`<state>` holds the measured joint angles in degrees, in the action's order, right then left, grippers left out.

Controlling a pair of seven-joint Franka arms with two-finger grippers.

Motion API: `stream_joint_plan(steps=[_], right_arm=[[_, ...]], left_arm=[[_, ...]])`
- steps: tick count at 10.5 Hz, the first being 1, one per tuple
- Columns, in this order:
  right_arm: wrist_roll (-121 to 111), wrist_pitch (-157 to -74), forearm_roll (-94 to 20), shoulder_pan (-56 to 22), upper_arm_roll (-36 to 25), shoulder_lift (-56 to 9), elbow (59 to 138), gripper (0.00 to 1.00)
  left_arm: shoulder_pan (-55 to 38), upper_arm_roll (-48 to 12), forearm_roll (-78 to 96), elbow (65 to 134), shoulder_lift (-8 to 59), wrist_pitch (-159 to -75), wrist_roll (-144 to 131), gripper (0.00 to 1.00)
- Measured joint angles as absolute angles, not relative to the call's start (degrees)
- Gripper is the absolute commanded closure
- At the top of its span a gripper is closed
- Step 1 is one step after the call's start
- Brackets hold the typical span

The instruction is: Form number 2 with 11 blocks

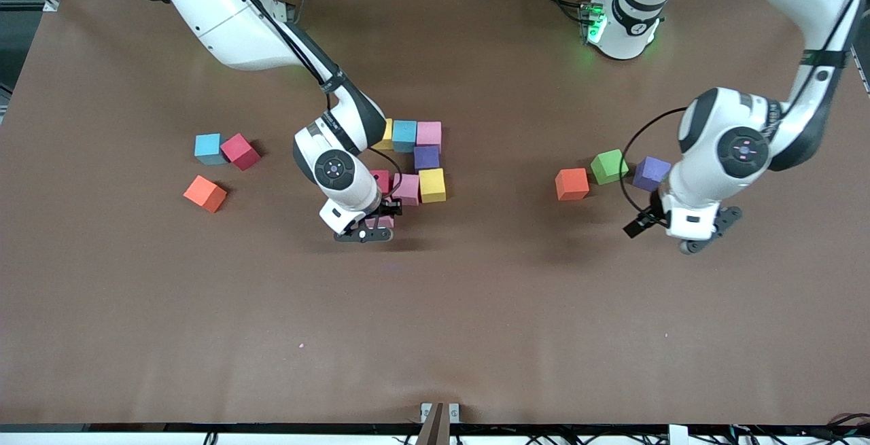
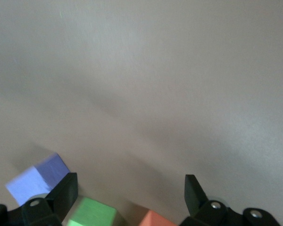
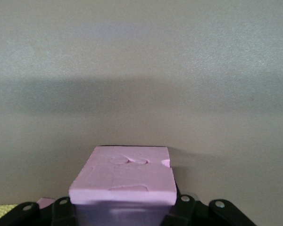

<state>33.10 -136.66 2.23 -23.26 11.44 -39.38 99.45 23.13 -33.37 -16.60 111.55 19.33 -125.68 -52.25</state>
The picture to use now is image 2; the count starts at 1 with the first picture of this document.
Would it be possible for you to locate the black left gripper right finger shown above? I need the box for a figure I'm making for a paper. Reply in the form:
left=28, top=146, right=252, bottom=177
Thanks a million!
left=179, top=174, right=281, bottom=226

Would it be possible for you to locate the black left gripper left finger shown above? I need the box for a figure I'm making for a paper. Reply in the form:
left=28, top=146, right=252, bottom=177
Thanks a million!
left=0, top=172, right=79, bottom=226

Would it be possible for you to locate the green foam cube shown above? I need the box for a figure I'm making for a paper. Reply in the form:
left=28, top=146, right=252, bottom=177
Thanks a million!
left=61, top=197, right=117, bottom=226

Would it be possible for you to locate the orange foam cube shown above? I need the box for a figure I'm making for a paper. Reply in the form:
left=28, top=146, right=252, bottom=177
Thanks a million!
left=138, top=210, right=177, bottom=226

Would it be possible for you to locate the purple foam cube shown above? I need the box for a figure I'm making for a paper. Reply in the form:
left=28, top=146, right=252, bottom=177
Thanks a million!
left=5, top=152, right=70, bottom=208

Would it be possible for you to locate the brown table cover sheet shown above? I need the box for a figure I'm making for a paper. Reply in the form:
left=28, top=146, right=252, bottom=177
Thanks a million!
left=0, top=0, right=283, bottom=226

